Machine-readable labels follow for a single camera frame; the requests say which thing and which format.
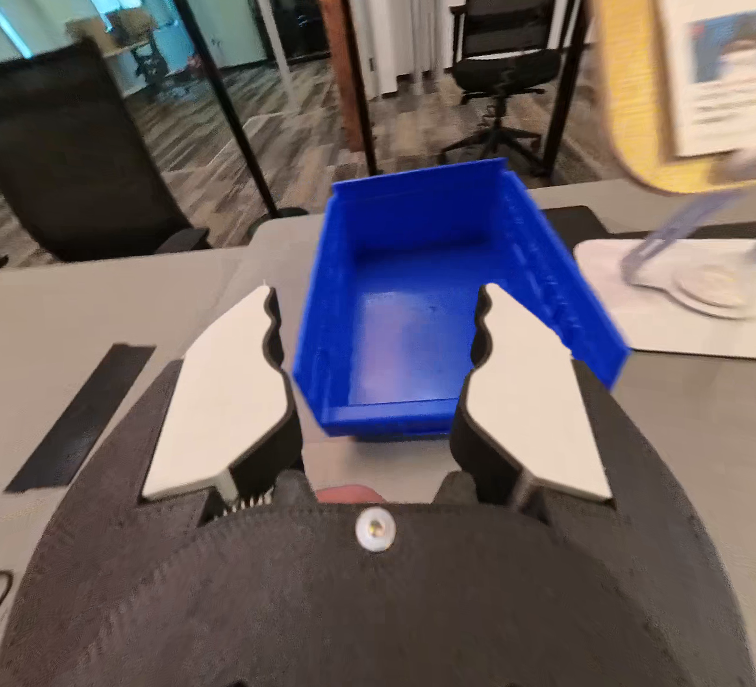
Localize printed instruction sheet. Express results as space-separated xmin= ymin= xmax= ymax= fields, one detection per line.
xmin=652 ymin=0 xmax=756 ymax=159

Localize clear acrylic stand support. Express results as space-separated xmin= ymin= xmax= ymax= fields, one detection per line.
xmin=620 ymin=191 xmax=756 ymax=319

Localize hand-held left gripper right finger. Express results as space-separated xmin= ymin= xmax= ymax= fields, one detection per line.
xmin=450 ymin=283 xmax=614 ymax=507

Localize wooden post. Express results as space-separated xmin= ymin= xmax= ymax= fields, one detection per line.
xmin=307 ymin=0 xmax=367 ymax=153

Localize short black tape strip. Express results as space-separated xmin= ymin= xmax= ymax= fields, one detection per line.
xmin=3 ymin=343 xmax=156 ymax=494

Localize blue plastic bin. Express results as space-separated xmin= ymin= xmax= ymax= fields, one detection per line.
xmin=292 ymin=157 xmax=632 ymax=443

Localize black metal post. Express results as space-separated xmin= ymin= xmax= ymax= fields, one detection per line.
xmin=331 ymin=0 xmax=379 ymax=175
xmin=142 ymin=0 xmax=280 ymax=219

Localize instruction sheet on wooden board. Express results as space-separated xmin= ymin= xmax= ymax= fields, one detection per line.
xmin=591 ymin=0 xmax=756 ymax=194

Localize black mesh office chair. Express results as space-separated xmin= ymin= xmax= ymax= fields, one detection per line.
xmin=0 ymin=40 xmax=210 ymax=263

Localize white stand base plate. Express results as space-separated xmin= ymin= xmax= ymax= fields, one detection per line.
xmin=574 ymin=238 xmax=756 ymax=360

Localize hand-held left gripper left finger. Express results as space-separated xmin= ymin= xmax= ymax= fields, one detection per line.
xmin=142 ymin=284 xmax=303 ymax=502

